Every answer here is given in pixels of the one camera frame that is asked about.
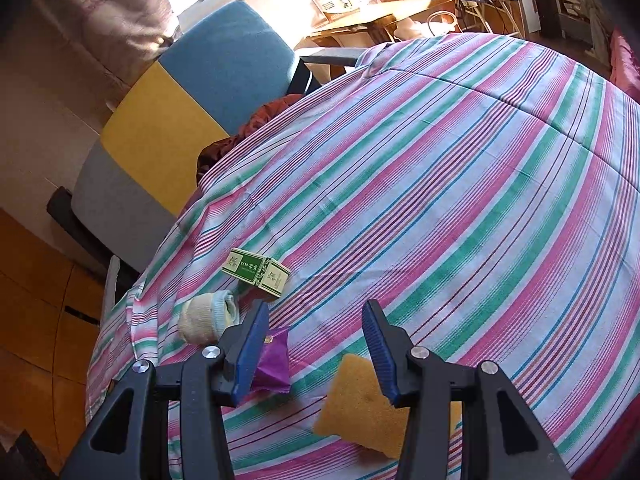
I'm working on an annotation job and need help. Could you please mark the red-brown cloth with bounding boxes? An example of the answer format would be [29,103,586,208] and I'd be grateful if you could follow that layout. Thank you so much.
[196,94,306,186]

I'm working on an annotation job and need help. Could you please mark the yellow sponge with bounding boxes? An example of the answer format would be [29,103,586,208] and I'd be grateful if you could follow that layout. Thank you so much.
[312,352,463,461]

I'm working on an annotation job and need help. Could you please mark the wooden desk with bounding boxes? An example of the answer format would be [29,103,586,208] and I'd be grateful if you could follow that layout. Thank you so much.
[305,0,461,48]

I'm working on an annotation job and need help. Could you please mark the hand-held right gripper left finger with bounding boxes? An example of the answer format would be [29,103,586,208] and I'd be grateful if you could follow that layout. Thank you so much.
[60,299,271,480]

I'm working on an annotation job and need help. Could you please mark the green and white box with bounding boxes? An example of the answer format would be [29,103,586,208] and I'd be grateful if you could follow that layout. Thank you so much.
[221,247,292,301]

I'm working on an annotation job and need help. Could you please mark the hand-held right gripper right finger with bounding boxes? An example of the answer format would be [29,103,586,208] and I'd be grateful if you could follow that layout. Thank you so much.
[361,299,573,480]

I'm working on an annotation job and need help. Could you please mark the purple foil packet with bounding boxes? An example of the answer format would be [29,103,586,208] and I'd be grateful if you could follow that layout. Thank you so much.
[250,326,292,393]

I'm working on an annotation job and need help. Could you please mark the pink green striped bedsheet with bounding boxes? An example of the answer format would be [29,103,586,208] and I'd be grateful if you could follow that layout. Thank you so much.
[85,32,640,480]

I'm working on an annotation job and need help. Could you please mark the blue yellow grey chair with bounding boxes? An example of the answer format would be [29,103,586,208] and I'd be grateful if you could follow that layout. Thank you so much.
[46,0,371,281]

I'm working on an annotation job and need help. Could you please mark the beige curtain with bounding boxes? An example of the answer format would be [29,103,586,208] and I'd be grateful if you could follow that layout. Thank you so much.
[45,0,181,86]

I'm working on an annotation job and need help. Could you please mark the rolled cream sock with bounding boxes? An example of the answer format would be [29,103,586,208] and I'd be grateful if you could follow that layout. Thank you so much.
[178,290,241,346]

